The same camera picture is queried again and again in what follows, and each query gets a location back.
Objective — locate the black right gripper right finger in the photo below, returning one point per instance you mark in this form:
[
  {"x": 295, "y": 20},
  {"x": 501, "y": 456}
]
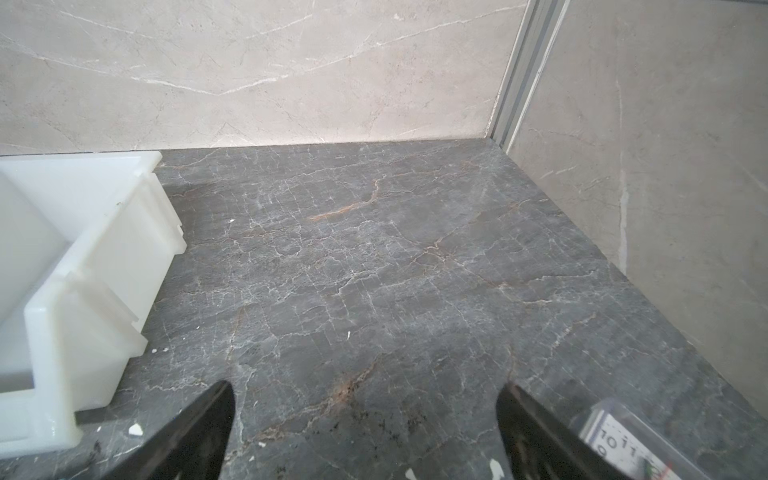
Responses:
[{"x": 539, "y": 446}]

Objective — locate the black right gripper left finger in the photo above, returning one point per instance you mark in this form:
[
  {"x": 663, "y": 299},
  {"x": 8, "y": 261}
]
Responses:
[{"x": 191, "y": 446}]

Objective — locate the small digital timer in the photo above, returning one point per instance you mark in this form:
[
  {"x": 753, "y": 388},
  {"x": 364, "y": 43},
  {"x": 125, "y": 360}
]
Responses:
[{"x": 630, "y": 445}]

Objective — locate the white right plastic bin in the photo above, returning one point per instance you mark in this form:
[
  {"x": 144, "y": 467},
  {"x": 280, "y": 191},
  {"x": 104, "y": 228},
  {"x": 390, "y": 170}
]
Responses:
[{"x": 86, "y": 242}]

